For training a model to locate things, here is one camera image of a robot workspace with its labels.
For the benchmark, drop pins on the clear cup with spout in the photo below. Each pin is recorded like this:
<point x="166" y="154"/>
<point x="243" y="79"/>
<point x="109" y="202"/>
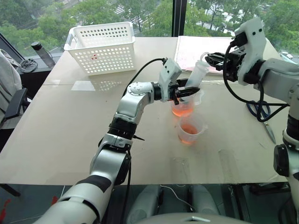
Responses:
<point x="184" y="109"/>
<point x="189" y="137"/>

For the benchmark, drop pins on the silver robot torso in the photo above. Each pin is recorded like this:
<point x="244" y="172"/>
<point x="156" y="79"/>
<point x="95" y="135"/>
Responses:
<point x="191" y="219"/>

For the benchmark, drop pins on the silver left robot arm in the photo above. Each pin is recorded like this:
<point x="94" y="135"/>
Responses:
<point x="130" y="105"/>

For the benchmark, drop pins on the white paper sheets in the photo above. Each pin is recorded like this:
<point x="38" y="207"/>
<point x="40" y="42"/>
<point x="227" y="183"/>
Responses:
<point x="191" y="51"/>

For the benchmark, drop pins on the black drink bottle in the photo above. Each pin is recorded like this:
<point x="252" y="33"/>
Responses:
<point x="44" y="54"/>

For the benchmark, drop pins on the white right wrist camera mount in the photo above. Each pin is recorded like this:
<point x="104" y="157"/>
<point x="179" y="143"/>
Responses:
<point x="254" y="42"/>

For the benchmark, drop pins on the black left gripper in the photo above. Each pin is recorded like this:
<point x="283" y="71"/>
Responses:
<point x="173" y="92"/>

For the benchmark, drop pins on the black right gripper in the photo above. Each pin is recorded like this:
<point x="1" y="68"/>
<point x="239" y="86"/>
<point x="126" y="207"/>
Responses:
<point x="234" y="64"/>

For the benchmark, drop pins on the black office chair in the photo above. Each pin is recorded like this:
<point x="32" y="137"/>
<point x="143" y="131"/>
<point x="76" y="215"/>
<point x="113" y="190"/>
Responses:
<point x="16" y="102"/>

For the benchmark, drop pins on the black side desk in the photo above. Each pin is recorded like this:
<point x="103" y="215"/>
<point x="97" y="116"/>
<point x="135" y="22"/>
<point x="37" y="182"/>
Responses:
<point x="35" y="79"/>

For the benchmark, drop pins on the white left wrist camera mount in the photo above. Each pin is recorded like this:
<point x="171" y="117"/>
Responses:
<point x="169" y="72"/>

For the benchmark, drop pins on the large clear plastic syringe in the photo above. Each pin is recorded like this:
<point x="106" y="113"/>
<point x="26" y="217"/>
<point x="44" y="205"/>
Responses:
<point x="198" y="72"/>

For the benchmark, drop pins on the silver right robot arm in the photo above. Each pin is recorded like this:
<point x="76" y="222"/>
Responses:
<point x="280" y="70"/>

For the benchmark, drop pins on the grey jacket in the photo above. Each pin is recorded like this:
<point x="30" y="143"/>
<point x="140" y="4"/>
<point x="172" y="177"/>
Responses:
<point x="8" y="77"/>

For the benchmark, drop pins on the dark window frame post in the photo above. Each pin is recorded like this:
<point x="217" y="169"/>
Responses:
<point x="179" y="17"/>

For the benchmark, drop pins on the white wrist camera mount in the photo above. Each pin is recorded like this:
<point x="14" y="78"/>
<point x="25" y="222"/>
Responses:
<point x="254" y="42"/>
<point x="169" y="72"/>

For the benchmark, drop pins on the white perforated plastic basket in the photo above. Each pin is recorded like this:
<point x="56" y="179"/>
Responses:
<point x="102" y="53"/>

